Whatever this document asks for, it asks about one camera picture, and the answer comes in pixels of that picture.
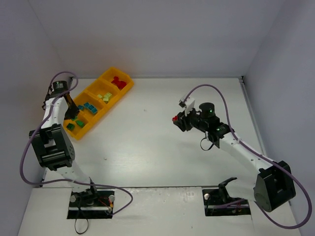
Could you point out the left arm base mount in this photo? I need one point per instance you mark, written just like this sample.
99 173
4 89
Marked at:
99 207

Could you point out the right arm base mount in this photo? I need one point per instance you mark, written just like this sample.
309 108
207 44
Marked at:
217 202

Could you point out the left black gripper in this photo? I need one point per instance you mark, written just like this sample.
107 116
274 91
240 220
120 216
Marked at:
71 109

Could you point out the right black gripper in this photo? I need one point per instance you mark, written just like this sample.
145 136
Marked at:
184 120

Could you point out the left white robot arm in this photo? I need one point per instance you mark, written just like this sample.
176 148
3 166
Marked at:
53 147

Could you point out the dark green lego brick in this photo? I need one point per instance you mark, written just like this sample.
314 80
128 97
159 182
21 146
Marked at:
80 123

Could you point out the light blue lego brick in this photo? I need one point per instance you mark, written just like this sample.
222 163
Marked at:
93 109

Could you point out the red arch lego piece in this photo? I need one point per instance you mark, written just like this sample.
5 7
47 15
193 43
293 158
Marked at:
121 84

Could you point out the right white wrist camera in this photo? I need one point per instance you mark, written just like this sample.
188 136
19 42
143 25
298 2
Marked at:
187 104

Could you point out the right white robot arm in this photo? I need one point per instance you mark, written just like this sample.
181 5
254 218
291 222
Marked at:
268 185

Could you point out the large red rounded lego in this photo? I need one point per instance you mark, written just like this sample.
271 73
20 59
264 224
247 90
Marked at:
115 80

